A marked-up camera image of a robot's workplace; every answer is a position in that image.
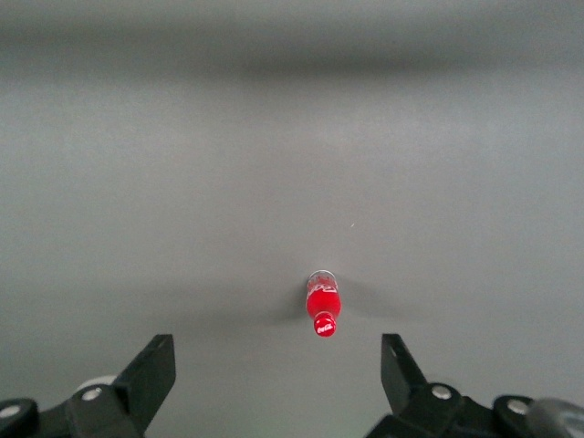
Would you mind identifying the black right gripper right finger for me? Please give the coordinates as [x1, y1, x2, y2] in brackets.
[364, 332, 496, 438]

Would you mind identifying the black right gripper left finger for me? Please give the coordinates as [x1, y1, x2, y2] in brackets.
[39, 333, 177, 438]

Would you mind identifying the red cola bottle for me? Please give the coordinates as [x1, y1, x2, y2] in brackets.
[305, 269, 342, 339]

